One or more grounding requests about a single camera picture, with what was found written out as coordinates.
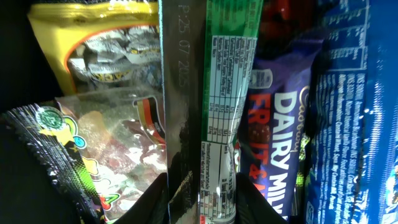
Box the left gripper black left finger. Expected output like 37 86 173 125
114 172 169 224

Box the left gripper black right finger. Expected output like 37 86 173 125
234 173 287 224

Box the purple Dairy Milk bar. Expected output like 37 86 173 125
238 39 323 218

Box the Haribo gummy bag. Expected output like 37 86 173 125
2 87 167 223

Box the blue Oreo cookie pack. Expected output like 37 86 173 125
303 0 397 224

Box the yellow Hacks candy bag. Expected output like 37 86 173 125
27 1 162 95

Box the green chocolate bar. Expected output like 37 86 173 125
159 0 263 224

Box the red Hacks candy bag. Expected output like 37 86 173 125
256 0 315 59

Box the black gift box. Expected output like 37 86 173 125
1 0 80 223

